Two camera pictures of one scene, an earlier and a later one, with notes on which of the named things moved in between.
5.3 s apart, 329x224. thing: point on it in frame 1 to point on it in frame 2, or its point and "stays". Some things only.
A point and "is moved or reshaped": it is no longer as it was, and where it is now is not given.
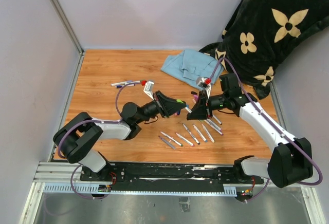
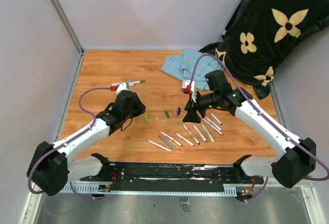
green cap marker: (172, 139) stays
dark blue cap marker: (192, 135) stays
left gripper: (162, 101) to (140, 107)
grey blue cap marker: (121, 83) stays
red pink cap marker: (185, 140) stays
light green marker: (188, 109) is moved or reshaped
